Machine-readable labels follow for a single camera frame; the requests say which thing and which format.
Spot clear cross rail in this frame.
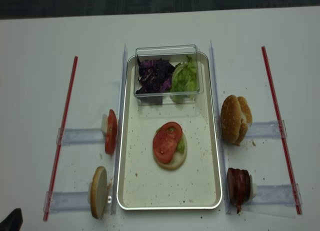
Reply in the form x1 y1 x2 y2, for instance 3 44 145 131
245 120 287 139
247 184 302 206
56 128 105 146
43 191 91 213

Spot green lettuce in container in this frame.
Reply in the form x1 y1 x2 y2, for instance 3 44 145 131
170 55 197 93

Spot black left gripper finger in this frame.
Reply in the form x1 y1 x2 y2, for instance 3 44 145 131
0 208 23 231

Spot left upper clear cross rail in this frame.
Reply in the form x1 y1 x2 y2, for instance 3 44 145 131
56 128 105 146

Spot sesame bun rear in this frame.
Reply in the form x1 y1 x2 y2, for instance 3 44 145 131
235 96 253 146

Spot bottom bun slice on tray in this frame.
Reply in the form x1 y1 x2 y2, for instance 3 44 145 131
152 138 188 170

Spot right lower clear cross rail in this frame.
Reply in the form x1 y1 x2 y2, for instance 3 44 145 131
247 184 302 206

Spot upright bun half left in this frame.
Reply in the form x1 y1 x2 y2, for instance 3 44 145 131
90 166 108 219

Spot clear plastic container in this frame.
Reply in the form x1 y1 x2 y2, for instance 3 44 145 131
133 44 204 105

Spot sesame bun front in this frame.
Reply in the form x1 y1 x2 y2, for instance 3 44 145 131
220 95 242 144

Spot sesame bun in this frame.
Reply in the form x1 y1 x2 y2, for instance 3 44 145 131
220 95 242 144
235 96 253 146

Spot right long clear rail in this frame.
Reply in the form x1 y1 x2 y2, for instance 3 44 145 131
209 41 232 215

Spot left red tape strip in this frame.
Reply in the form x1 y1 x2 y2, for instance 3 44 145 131
43 56 78 222

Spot right upper clear cross rail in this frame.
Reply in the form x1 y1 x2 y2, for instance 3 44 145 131
245 120 287 139

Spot long clear rail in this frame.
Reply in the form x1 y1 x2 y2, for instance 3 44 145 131
110 44 128 215
209 41 232 215

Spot lettuce leaf on bun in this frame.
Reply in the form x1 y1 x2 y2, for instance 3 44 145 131
154 127 187 154

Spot tomato slice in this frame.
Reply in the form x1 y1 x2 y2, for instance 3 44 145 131
104 109 118 155
152 121 183 164

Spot white meat stand block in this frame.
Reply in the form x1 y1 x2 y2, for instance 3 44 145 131
249 174 257 200

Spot purple cabbage shreds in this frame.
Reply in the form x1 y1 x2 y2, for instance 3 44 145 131
135 57 175 94

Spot white tomato stand block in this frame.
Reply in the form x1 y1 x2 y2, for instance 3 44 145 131
100 114 108 137

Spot left lower clear cross rail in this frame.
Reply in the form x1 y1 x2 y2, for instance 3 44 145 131
43 191 91 213

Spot left long clear rail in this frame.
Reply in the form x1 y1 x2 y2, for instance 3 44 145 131
110 44 128 215

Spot dark meat patties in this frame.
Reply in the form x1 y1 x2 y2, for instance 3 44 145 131
227 168 251 214

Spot right red tape strip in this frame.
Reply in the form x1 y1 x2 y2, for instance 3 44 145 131
261 46 303 215

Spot red tape strip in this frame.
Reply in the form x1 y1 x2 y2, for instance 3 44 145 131
261 46 303 215
43 56 78 222

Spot white metal tray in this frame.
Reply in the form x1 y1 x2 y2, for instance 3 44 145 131
117 53 223 210

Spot tomato slice on stand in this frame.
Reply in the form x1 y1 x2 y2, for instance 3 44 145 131
104 109 118 155

